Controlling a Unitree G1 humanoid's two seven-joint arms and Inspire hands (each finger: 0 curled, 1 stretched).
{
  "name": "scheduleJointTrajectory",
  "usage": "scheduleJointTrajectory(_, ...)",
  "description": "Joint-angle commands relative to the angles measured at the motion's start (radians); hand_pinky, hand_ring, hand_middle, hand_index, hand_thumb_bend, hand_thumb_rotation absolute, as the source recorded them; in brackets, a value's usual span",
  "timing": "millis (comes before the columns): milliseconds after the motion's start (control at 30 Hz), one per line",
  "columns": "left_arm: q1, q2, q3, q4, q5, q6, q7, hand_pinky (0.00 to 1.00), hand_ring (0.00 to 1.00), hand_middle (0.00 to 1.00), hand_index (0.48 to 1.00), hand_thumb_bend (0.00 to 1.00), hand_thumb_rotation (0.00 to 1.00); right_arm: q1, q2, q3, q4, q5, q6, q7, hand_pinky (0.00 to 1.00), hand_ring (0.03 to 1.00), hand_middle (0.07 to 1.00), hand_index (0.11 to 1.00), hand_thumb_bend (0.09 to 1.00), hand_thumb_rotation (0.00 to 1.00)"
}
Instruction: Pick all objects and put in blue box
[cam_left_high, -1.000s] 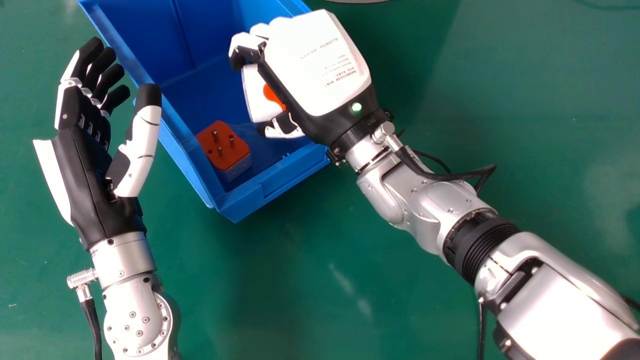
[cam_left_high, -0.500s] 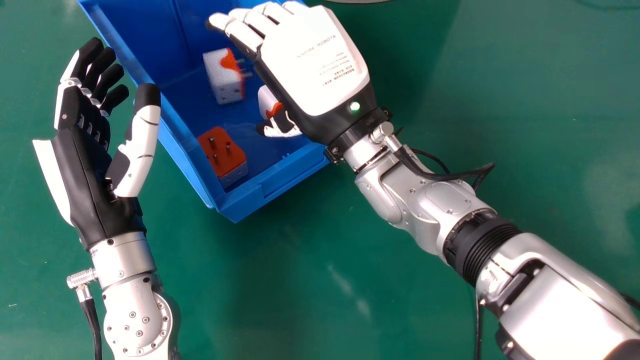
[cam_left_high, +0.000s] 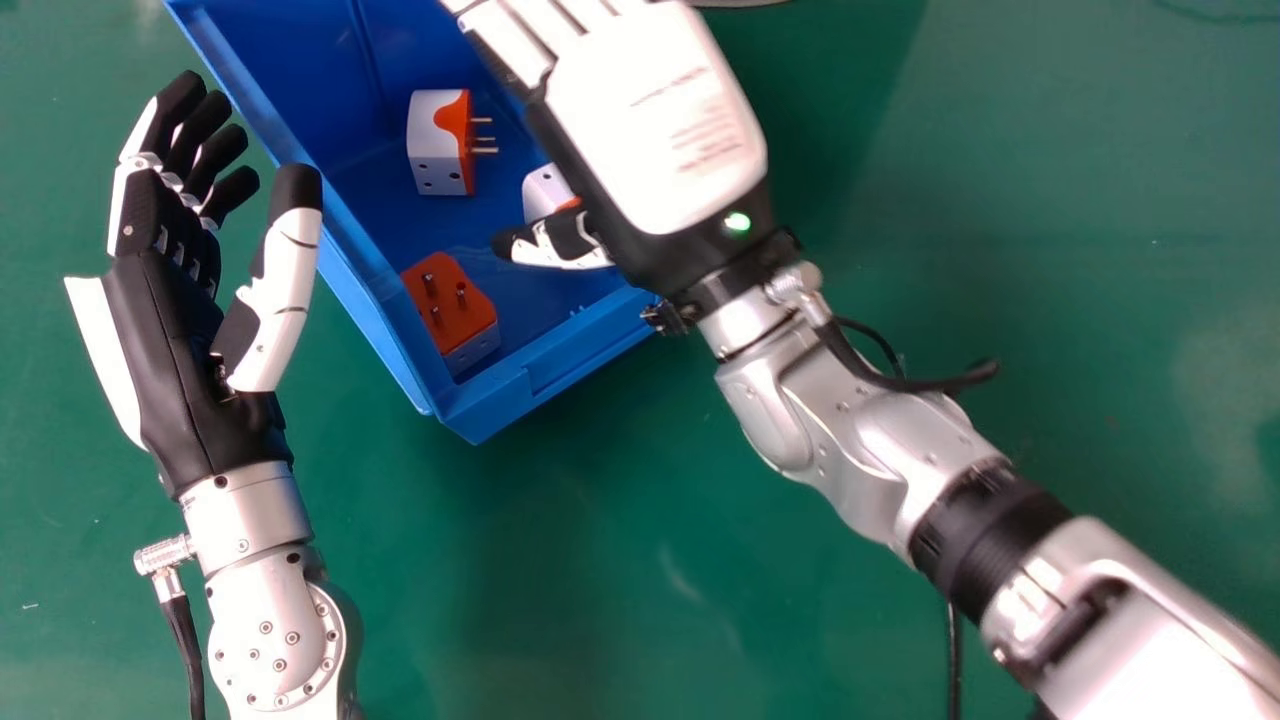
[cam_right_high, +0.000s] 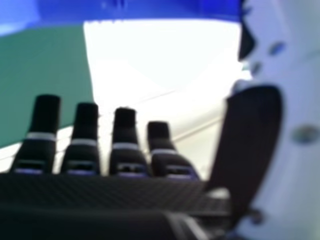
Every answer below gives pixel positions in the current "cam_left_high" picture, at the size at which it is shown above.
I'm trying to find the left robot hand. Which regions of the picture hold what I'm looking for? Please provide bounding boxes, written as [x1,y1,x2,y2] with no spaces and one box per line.
[64,70,325,499]

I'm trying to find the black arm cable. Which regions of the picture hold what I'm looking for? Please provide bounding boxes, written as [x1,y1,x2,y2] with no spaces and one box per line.
[815,315,1001,394]
[150,570,208,720]

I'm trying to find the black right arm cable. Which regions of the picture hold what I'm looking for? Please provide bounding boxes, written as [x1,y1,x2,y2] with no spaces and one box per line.
[815,315,1001,394]

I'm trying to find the white-and-orange plug adapter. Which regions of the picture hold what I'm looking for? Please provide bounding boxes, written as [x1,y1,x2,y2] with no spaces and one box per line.
[400,251,502,378]
[522,162,584,227]
[407,89,500,197]

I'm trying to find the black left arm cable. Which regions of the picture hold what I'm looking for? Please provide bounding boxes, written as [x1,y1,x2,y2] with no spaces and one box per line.
[150,570,208,720]

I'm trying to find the blue plastic bin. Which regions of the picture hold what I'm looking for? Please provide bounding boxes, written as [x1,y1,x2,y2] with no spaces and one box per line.
[163,0,663,446]

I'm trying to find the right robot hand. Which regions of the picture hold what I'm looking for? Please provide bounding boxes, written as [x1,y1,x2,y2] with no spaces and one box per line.
[437,0,803,319]

